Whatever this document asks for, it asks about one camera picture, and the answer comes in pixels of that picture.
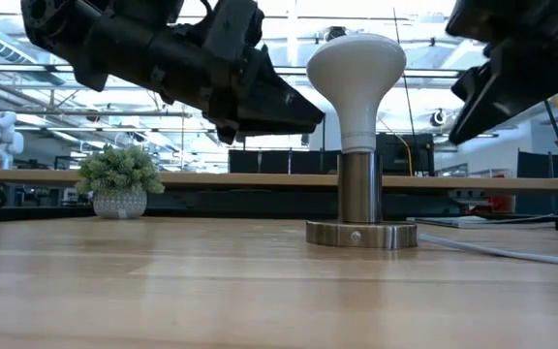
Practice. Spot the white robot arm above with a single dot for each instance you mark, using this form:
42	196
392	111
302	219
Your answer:
0	138

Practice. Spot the white flood light bulb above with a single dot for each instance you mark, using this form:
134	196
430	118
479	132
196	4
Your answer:
356	72

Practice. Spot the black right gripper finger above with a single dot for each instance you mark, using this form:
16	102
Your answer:
499	97
470	85

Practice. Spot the black partition panels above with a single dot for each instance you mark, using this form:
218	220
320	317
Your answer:
279	162

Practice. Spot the long light wooden table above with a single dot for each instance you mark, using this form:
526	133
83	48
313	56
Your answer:
259	180

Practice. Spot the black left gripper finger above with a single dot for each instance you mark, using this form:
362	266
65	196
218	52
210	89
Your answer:
279	106

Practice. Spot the black monitor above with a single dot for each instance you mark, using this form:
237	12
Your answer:
397	152

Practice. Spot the green plant in white pot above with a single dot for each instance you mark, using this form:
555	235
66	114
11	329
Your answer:
119	174

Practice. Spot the brass lamp base socket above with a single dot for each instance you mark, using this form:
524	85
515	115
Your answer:
360	194

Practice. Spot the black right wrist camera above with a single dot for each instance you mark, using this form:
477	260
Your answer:
477	19

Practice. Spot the waterfall cover book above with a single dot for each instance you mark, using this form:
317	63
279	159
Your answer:
477	222

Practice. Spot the black aluminium table frame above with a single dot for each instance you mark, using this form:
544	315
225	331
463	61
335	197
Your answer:
17	214

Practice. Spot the dark blue partition panels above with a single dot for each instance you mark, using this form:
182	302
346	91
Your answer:
533	184

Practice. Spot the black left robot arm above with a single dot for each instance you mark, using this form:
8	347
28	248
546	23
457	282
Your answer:
90	39

